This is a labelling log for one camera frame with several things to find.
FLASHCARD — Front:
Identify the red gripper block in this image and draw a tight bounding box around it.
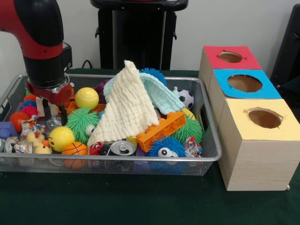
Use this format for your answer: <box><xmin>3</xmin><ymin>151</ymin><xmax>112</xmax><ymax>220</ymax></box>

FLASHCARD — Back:
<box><xmin>26</xmin><ymin>78</ymin><xmax>75</xmax><ymax>127</ymax></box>

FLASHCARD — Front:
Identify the orange toy brick with studs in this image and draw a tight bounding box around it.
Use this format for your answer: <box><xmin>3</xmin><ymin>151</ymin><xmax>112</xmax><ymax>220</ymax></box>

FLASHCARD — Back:
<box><xmin>65</xmin><ymin>100</ymin><xmax>79</xmax><ymax>115</ymax></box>

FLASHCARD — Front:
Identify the cream yellow knitted cloth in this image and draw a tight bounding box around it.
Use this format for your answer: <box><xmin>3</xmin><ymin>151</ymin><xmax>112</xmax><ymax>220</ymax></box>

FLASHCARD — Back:
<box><xmin>87</xmin><ymin>60</ymin><xmax>160</xmax><ymax>147</ymax></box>

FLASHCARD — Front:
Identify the shallow clear mesh bin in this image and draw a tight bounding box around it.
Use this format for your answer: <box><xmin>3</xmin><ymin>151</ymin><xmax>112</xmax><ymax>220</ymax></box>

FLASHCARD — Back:
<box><xmin>0</xmin><ymin>73</ymin><xmax>223</xmax><ymax>176</ymax></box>

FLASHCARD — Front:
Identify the wooden box with three holes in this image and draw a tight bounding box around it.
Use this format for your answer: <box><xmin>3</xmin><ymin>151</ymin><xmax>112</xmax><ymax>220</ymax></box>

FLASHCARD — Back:
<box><xmin>198</xmin><ymin>45</ymin><xmax>300</xmax><ymax>191</ymax></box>

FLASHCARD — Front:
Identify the yellow smiley ball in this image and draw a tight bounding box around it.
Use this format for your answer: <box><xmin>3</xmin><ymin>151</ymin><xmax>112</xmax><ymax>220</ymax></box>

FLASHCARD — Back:
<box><xmin>48</xmin><ymin>126</ymin><xmax>75</xmax><ymax>153</ymax></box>

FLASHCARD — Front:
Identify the light green spiky ball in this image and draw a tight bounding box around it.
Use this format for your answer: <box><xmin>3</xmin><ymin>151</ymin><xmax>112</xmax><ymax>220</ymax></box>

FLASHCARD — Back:
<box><xmin>66</xmin><ymin>108</ymin><xmax>100</xmax><ymax>144</ymax></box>

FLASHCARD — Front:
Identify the small yellow rubber duck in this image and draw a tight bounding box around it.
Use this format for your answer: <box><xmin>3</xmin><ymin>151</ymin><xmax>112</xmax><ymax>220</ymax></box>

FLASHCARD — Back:
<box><xmin>25</xmin><ymin>131</ymin><xmax>53</xmax><ymax>155</ymax></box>

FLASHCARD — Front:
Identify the small orange basketball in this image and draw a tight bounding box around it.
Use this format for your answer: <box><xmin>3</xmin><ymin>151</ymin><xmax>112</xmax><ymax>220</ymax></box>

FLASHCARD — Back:
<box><xmin>61</xmin><ymin>142</ymin><xmax>89</xmax><ymax>170</ymax></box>

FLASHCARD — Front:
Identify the black drink can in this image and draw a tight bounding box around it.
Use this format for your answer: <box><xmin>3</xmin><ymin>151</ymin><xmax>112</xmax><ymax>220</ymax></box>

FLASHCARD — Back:
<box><xmin>110</xmin><ymin>140</ymin><xmax>137</xmax><ymax>156</ymax></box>

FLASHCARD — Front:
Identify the plain blue spiky ball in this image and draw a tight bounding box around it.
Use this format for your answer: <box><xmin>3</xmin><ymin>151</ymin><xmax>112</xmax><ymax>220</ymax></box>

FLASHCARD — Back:
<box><xmin>140</xmin><ymin>67</ymin><xmax>167</xmax><ymax>88</ymax></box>

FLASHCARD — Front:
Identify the pale blue waffle cloth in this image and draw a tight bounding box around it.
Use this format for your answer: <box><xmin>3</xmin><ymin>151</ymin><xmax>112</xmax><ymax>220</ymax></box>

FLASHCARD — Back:
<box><xmin>103</xmin><ymin>73</ymin><xmax>185</xmax><ymax>116</ymax></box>

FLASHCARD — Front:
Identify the long orange toy brick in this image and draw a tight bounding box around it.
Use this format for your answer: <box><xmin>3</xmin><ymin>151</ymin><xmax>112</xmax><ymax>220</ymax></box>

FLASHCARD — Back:
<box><xmin>136</xmin><ymin>111</ymin><xmax>187</xmax><ymax>152</ymax></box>

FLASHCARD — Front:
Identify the blue spiky ball with eyes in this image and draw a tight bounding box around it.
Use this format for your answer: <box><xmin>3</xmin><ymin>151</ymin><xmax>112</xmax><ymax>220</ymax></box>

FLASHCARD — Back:
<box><xmin>147</xmin><ymin>136</ymin><xmax>187</xmax><ymax>174</ymax></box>

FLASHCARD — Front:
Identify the dark green table cloth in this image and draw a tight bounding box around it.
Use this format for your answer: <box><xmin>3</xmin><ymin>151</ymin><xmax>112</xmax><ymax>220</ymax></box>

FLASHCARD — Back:
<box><xmin>0</xmin><ymin>68</ymin><xmax>300</xmax><ymax>225</ymax></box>

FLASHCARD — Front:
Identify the small soccer ball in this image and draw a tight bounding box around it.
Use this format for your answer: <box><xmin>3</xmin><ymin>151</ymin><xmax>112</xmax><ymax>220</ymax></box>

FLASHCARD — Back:
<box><xmin>178</xmin><ymin>90</ymin><xmax>195</xmax><ymax>110</ymax></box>

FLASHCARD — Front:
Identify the large green spiky ball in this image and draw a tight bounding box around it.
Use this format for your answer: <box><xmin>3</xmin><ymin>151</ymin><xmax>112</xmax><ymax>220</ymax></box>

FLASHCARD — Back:
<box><xmin>171</xmin><ymin>114</ymin><xmax>203</xmax><ymax>144</ymax></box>

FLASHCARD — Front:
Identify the black upright panel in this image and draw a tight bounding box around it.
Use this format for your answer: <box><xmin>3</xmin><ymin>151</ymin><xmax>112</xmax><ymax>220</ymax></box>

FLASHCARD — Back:
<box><xmin>272</xmin><ymin>4</ymin><xmax>300</xmax><ymax>87</ymax></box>

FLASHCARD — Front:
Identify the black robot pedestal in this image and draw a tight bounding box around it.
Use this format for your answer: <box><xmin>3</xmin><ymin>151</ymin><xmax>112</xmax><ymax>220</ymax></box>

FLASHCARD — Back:
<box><xmin>90</xmin><ymin>0</ymin><xmax>189</xmax><ymax>71</ymax></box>

